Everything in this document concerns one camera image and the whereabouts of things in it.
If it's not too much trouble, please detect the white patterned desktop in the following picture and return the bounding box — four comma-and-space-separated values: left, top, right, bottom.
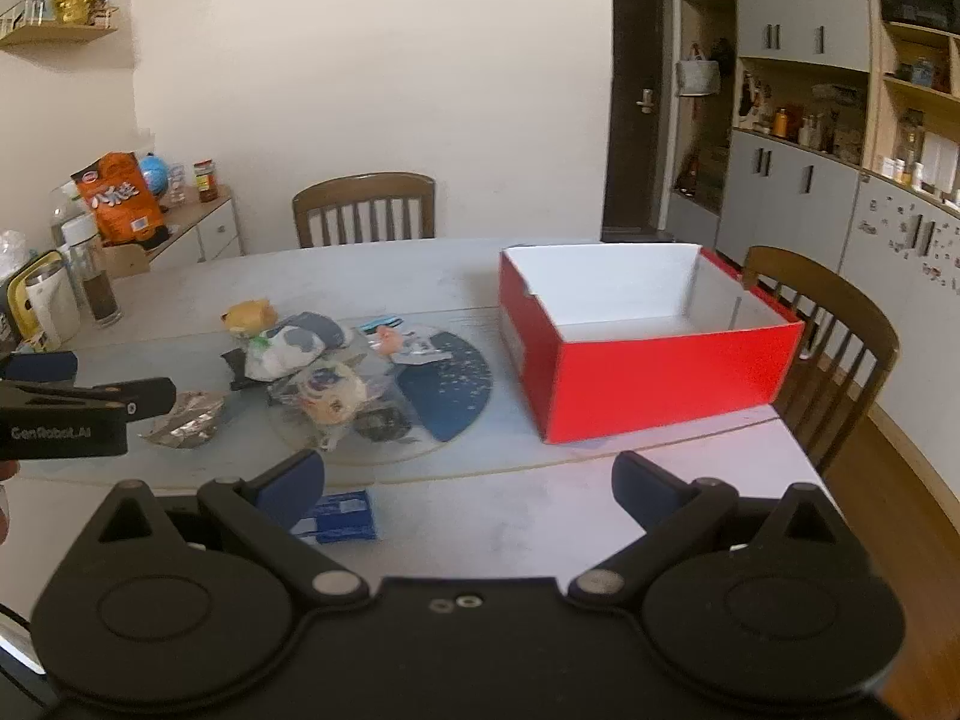
0, 236, 835, 616

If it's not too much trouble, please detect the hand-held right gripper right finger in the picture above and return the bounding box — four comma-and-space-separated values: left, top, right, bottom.
568, 451, 837, 605

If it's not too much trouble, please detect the dark round packet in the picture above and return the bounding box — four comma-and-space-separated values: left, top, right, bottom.
352, 409, 413, 443

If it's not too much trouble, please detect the red cardboard box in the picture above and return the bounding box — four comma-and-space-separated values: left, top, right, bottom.
499, 242, 806, 445

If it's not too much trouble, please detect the glass bottle with dark contents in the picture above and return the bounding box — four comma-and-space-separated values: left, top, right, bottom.
61, 214, 123, 329

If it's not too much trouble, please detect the small black item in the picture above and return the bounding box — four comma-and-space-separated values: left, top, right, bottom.
222, 349, 260, 391

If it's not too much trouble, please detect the yellow-rimmed container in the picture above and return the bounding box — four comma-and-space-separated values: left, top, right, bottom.
0, 250, 65, 350

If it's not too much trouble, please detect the orange snack bag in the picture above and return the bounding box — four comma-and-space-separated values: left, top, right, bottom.
73, 152, 166, 247

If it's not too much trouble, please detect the dark wooden door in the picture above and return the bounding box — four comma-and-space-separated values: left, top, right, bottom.
602, 0, 676, 237

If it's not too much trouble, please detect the small cardboard box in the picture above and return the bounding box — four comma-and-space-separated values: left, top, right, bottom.
101, 240, 151, 278

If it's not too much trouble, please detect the white grey patterned pack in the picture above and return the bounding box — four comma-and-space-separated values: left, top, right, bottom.
244, 313, 347, 383

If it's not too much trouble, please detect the wooden wall shelf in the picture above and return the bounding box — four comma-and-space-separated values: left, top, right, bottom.
0, 4, 121, 47

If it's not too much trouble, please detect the silver foil wrapper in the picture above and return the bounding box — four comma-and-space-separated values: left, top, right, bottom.
139, 390, 228, 449

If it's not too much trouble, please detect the white side cabinet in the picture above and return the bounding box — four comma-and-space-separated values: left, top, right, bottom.
146, 195, 245, 265

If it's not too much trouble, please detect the clear shrimp snack packet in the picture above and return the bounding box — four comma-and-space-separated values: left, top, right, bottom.
358, 321, 451, 365

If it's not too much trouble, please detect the yellow plush toy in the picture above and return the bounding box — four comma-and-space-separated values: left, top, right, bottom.
221, 298, 275, 337

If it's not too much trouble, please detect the small blue packet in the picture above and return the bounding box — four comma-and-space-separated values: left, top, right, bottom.
292, 490, 376, 543

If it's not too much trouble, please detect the grey wall cabinet unit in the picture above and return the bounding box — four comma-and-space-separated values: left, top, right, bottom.
666, 0, 960, 361

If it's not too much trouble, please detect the blueberry bread packet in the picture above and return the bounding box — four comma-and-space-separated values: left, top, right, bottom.
268, 360, 391, 451

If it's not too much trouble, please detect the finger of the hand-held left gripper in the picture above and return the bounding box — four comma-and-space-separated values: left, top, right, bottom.
88, 377, 178, 422
0, 351, 78, 385

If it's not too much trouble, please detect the grey hanging bag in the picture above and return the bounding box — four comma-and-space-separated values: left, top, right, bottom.
675, 43, 722, 98

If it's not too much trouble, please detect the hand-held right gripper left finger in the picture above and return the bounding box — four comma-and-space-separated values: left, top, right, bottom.
96, 448, 372, 608

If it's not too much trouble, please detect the wooden slat-back chair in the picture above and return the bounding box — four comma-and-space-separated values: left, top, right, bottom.
292, 172, 437, 248
739, 245, 901, 475

